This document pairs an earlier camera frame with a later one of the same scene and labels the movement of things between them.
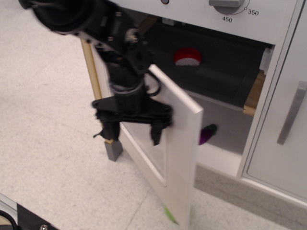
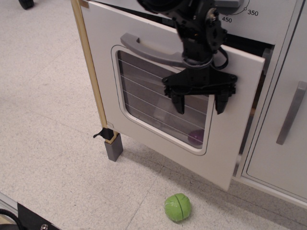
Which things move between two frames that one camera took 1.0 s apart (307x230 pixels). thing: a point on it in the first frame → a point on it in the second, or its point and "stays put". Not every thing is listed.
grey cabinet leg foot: x=114 y=150 stays put
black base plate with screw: x=28 y=220 stays put
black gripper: x=135 y=107 → x=202 y=81
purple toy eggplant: x=207 y=132 → x=195 y=137
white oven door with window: x=172 y=167 → x=132 y=52
